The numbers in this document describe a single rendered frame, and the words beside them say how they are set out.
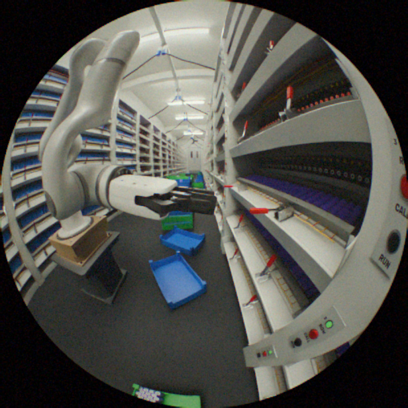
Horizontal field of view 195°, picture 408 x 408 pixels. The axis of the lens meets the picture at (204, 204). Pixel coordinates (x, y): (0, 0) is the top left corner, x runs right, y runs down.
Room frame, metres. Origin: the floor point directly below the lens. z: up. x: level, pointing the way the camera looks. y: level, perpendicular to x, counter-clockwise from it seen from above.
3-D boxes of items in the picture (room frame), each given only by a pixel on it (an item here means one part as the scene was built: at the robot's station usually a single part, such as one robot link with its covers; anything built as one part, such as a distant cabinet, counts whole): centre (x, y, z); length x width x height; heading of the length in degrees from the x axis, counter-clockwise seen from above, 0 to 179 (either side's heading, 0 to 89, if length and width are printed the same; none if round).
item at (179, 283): (0.41, 0.16, 0.04); 0.30 x 0.20 x 0.08; 36
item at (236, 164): (0.69, -0.23, 0.85); 0.20 x 0.09 x 1.70; 92
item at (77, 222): (0.28, 0.59, 0.47); 0.19 x 0.19 x 0.18
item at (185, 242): (0.77, 0.17, 0.04); 0.30 x 0.20 x 0.08; 64
